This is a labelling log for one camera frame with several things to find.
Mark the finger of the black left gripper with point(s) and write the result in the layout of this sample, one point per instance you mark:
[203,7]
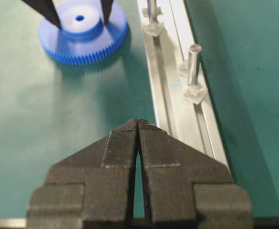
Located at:
[47,9]
[106,9]

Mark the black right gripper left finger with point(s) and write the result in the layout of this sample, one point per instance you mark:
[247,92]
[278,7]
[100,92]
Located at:
[91,189]

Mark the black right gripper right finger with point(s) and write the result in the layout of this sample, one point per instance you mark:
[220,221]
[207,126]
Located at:
[186,189]

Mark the large blue plastic gear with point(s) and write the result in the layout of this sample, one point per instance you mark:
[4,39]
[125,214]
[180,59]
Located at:
[83,38]

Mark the steel shaft near rail end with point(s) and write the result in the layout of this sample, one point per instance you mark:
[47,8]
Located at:
[152,10]

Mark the clear bracket beside end shaft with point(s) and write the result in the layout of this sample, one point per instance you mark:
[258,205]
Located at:
[153,29]

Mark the silver aluminium extrusion rail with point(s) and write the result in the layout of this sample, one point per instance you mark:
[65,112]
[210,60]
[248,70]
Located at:
[192,123]

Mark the clear bracket beside middle shaft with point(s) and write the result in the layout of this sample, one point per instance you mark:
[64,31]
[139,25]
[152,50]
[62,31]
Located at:
[195,94]

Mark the steel shaft near rail middle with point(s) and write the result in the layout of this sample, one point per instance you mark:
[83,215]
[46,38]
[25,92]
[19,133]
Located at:
[193,63]

